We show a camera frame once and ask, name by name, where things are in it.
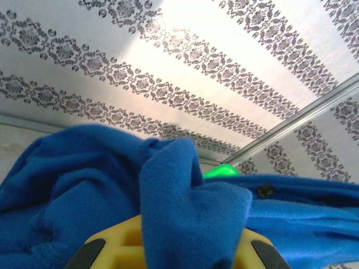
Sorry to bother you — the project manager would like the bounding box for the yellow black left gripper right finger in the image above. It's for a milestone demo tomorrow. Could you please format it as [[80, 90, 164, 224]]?
[[238, 226, 292, 269]]

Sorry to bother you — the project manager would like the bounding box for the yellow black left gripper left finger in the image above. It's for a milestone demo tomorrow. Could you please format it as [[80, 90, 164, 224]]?
[[65, 215, 146, 269]]

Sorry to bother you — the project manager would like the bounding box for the blue t-shirt with print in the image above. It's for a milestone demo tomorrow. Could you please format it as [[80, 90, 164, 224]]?
[[0, 124, 359, 269]]

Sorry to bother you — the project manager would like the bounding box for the green plastic mesh basket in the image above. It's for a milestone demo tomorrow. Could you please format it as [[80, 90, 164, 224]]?
[[202, 163, 241, 180]]

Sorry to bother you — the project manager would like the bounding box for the aluminium frame post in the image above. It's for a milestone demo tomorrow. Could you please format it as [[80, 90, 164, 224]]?
[[218, 75, 359, 166]]

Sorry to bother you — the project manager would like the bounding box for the aluminium frame floor rail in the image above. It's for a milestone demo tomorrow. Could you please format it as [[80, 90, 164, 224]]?
[[0, 113, 225, 166]]

